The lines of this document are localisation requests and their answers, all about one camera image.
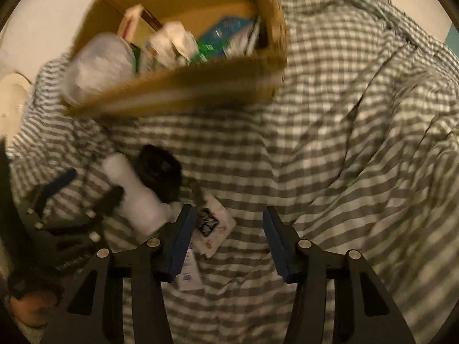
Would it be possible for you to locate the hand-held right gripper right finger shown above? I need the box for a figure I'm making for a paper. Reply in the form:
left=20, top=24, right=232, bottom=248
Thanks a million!
left=262, top=206, right=417, bottom=344

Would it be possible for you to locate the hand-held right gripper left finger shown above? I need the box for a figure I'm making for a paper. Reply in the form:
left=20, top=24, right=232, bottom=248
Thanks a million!
left=39, top=204, right=197, bottom=344

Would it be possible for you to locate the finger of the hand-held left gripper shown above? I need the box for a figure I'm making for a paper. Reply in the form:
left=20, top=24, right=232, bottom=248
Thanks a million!
left=25, top=168, right=78, bottom=230
left=84, top=185, right=125, bottom=246

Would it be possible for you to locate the white packet with black pattern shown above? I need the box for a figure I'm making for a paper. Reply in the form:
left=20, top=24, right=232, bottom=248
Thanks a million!
left=192, top=190, right=237, bottom=260

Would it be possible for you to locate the white purple small packet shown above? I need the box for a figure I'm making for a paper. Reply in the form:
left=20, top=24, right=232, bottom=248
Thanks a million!
left=177, top=247, right=201, bottom=292

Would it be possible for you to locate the black jar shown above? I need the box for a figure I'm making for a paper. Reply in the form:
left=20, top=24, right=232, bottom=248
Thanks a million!
left=138, top=144, right=183, bottom=203

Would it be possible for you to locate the clear jar of cotton swabs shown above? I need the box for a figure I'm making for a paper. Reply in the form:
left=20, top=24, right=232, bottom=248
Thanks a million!
left=59, top=32, right=135, bottom=108

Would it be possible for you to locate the brown cardboard box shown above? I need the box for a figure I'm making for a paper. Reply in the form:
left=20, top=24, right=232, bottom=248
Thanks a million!
left=61, top=0, right=289, bottom=117

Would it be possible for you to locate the brown pink carton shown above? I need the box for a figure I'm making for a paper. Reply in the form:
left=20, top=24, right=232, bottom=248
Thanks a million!
left=118, top=4, right=166, bottom=40

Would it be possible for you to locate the blue white tissue packet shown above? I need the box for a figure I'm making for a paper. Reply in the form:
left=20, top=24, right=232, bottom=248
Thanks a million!
left=197, top=16, right=259, bottom=58

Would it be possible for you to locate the person's left hand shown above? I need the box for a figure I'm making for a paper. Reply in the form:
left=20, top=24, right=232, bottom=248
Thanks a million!
left=3, top=287, right=61, bottom=330

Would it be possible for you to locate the white tufted headboard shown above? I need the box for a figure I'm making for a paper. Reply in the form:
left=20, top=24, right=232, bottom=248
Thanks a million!
left=0, top=73, right=33, bottom=140

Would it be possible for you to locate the grey white checked blanket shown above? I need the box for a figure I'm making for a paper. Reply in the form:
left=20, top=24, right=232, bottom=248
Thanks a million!
left=7, top=0, right=459, bottom=344

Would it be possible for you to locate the teal curtain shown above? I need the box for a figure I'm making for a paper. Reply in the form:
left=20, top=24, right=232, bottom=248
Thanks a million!
left=445, top=21, right=459, bottom=54

